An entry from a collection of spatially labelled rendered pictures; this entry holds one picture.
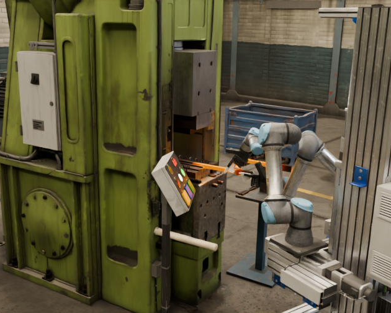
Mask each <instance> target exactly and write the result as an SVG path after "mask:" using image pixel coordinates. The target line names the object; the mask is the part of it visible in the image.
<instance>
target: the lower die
mask: <svg viewBox="0 0 391 313"><path fill-rule="evenodd" d="M178 160H182V161H188V162H191V163H193V162H196V161H190V160H183V159H180V158H178ZM180 163H181V165H184V171H185V172H186V168H187V176H188V177H189V178H194V179H202V178H204V177H206V176H208V175H209V174H210V169H206V168H204V167H203V166H199V165H193V164H189V163H183V162H180ZM197 163H200V162H197ZM204 164H206V163H204ZM187 166H190V169H189V167H187ZM201 177H202V178H201Z"/></svg>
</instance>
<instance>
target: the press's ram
mask: <svg viewBox="0 0 391 313"><path fill-rule="evenodd" d="M216 76H217V51H216V50H196V49H184V48H183V50H174V114H176V115H182V116H191V117H193V116H197V115H200V114H204V113H206V112H210V111H214V110H215V97H216Z"/></svg>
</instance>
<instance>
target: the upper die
mask: <svg viewBox="0 0 391 313"><path fill-rule="evenodd" d="M173 120H174V124H173V127H179V128H184V129H192V130H198V129H201V128H204V127H207V126H210V125H212V111H210V112H206V113H204V114H200V115H197V116H193V117H191V116H182V115H176V114H174V119H173Z"/></svg>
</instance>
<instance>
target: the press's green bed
mask: <svg viewBox="0 0 391 313"><path fill-rule="evenodd" d="M223 240H224V229H223V230H222V231H221V232H218V234H217V235H215V236H214V237H212V238H211V239H210V240H208V242H211V243H215V244H217V245H218V248H217V251H212V250H208V249H206V248H202V247H195V246H192V245H188V244H185V243H181V242H177V241H174V240H171V299H175V300H177V301H181V302H183V303H186V304H188V305H191V306H194V307H197V306H198V305H200V304H201V303H202V302H203V301H205V300H206V299H207V298H208V297H209V296H210V295H211V294H212V293H213V292H214V291H215V290H217V289H218V288H219V287H220V286H221V285H222V284H221V267H222V242H223Z"/></svg>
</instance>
